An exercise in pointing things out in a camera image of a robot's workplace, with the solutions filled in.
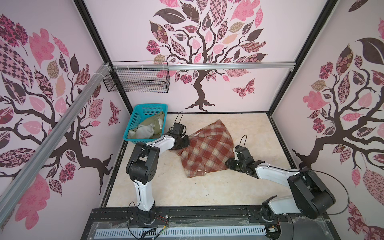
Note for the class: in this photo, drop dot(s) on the aluminium rail left wall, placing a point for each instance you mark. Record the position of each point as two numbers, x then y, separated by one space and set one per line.
23 180

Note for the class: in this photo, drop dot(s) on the black wire basket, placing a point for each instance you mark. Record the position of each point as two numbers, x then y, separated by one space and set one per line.
138 77

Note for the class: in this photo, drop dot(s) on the white slotted cable duct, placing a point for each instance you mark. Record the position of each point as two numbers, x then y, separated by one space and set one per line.
179 233

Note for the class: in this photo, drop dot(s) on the aluminium rail wall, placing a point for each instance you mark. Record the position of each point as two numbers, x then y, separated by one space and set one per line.
23 180
211 66

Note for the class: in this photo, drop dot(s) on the olive and white skirt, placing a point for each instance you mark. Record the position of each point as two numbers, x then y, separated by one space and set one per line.
150 128

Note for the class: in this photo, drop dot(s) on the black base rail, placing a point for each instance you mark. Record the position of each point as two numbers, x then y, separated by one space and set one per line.
284 227

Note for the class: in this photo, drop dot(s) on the aluminium rail back wall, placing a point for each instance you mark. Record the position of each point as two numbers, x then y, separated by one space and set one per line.
211 66

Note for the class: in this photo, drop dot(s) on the red plaid skirt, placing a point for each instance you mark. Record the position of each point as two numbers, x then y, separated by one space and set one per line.
209 149

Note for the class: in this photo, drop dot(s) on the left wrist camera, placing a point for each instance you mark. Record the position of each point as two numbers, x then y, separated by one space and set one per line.
179 129

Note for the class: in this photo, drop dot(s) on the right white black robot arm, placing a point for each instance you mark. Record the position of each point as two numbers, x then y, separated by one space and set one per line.
309 195

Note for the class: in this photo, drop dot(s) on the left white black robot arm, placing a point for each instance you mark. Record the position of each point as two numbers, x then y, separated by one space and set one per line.
142 167

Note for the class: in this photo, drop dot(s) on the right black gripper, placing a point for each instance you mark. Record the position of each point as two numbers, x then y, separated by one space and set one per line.
237 163

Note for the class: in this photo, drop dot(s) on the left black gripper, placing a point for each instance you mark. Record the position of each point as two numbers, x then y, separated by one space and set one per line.
186 144

